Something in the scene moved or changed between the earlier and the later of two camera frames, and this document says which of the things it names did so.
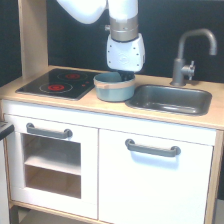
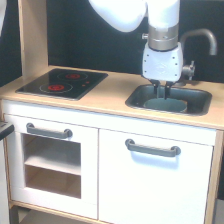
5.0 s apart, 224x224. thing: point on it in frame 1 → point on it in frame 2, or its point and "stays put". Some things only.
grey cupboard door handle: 147,149 stays put
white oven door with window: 55,173 stays put
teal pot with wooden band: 109,89 → 166,104
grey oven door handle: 55,133 stays put
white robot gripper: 127,57 → 162,66
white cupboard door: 136,187 stays put
